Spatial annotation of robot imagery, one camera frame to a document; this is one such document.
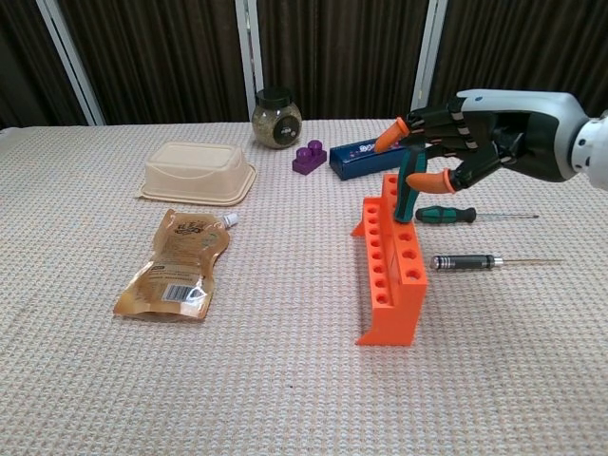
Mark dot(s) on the purple toy brick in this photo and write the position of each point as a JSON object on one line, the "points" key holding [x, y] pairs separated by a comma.
{"points": [[306, 162]]}

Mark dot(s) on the beige woven tablecloth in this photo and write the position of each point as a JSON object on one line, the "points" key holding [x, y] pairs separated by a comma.
{"points": [[285, 380]]}

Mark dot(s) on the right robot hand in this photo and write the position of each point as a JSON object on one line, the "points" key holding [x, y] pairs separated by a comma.
{"points": [[522, 128]]}

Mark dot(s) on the brown spout pouch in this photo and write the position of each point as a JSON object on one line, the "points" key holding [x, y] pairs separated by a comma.
{"points": [[176, 266]]}

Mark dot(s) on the grey partition post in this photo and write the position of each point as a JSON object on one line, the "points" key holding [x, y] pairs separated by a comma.
{"points": [[427, 57], [250, 57], [71, 62]]}

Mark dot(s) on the orange tool holder rack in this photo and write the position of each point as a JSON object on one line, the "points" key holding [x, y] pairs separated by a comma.
{"points": [[394, 323]]}

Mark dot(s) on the beige plastic food container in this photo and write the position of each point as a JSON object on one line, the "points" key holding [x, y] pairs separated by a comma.
{"points": [[190, 176]]}

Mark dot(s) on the green black striped screwdriver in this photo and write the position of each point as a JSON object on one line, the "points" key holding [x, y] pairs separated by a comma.
{"points": [[446, 214]]}

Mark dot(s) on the blue printed pencil box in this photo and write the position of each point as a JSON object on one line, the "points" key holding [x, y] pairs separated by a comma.
{"points": [[351, 164]]}

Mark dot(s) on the glass jar black lid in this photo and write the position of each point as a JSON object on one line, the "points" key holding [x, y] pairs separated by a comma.
{"points": [[271, 124]]}

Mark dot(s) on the black metal precision screwdriver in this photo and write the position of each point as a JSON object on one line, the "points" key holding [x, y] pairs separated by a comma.
{"points": [[465, 262]]}

